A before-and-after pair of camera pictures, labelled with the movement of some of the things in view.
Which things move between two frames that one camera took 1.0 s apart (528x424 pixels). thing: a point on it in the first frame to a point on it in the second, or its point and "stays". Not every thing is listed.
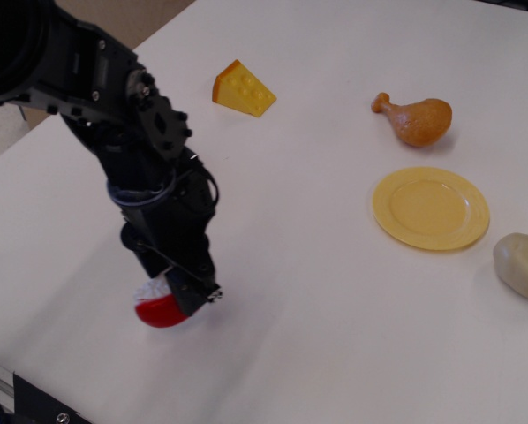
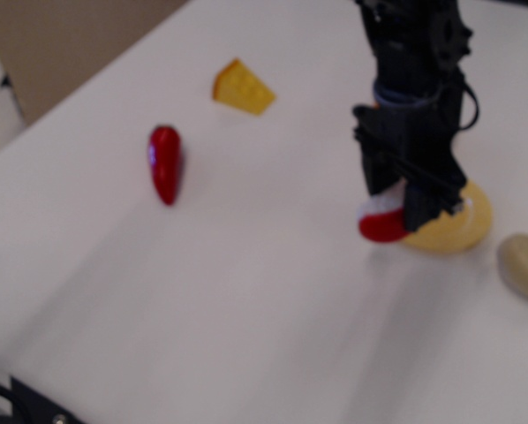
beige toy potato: [520, 261] stays
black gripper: [169, 205] to [419, 137]
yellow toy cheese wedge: [237, 87] stays
